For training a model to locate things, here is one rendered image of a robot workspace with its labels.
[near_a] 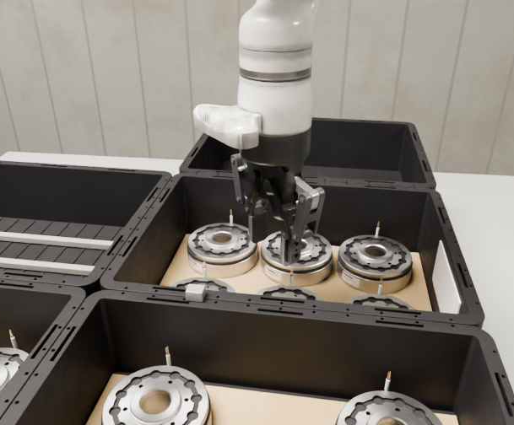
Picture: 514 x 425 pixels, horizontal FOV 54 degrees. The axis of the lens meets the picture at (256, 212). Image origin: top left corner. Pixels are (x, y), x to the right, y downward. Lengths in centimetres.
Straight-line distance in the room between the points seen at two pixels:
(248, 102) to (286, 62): 5
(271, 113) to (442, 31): 178
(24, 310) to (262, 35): 38
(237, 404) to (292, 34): 37
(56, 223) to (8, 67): 175
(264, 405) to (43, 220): 54
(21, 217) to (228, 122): 56
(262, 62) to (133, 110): 195
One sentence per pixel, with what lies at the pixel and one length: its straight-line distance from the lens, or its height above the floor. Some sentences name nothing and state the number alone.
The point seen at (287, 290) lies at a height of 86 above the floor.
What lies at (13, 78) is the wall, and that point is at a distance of 261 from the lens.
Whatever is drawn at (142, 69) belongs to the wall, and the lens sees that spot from 233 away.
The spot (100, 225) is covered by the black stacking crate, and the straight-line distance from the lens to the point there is 88.
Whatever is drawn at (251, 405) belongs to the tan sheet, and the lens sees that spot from 56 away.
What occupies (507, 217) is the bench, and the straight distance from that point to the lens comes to 126.
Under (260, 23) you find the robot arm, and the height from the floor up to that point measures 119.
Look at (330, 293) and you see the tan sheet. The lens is 70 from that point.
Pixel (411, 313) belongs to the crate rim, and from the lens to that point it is 53.
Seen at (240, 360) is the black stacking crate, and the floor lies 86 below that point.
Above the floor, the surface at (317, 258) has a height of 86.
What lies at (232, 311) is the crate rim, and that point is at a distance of 51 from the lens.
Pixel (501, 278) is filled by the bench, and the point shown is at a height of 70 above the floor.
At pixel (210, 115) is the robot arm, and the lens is 48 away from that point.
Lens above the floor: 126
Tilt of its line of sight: 29 degrees down
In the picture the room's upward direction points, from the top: straight up
